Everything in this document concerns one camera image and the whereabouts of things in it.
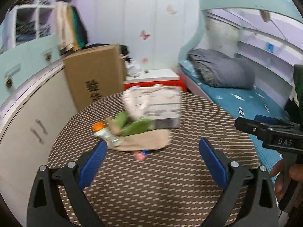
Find white curved cabinet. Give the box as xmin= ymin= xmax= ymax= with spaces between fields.
xmin=0 ymin=58 xmax=79 ymax=204

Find large cardboard box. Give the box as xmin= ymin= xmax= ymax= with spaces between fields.
xmin=63 ymin=45 xmax=125 ymax=111

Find white plastic bag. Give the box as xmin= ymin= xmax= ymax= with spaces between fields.
xmin=125 ymin=61 xmax=141 ymax=78

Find lavender cubby shelf unit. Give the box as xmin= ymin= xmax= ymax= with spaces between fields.
xmin=1 ymin=0 xmax=74 ymax=51

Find pink butterfly wall sticker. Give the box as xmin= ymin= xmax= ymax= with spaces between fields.
xmin=140 ymin=30 xmax=151 ymax=40

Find hanging clothes on rack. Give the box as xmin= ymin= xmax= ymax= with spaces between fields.
xmin=54 ymin=1 xmax=88 ymax=54

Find red covered bench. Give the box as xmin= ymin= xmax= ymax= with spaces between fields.
xmin=124 ymin=69 xmax=187 ymax=92

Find person's right hand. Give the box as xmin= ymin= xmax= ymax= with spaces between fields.
xmin=269 ymin=159 xmax=303 ymax=218

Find orange capped small bottle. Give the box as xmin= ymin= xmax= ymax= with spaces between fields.
xmin=92 ymin=122 xmax=122 ymax=147

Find grey folded quilt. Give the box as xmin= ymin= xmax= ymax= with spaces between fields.
xmin=187 ymin=49 xmax=255 ymax=90

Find teal bed mattress cover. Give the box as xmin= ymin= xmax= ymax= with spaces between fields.
xmin=176 ymin=65 xmax=288 ymax=171

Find brown paper bag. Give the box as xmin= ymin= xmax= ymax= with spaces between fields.
xmin=105 ymin=129 xmax=172 ymax=152

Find blue snack wrapper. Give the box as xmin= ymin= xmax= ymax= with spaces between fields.
xmin=133 ymin=150 xmax=152 ymax=161

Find blue checked pillow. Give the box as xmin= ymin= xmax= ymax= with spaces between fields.
xmin=179 ymin=60 xmax=199 ymax=79

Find white paper bag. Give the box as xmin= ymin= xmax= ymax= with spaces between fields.
xmin=122 ymin=84 xmax=182 ymax=130

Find teal bunk bed frame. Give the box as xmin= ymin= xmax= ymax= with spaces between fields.
xmin=179 ymin=0 xmax=302 ymax=106

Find teal drawer unit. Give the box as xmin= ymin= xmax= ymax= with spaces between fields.
xmin=1 ymin=34 xmax=60 ymax=104

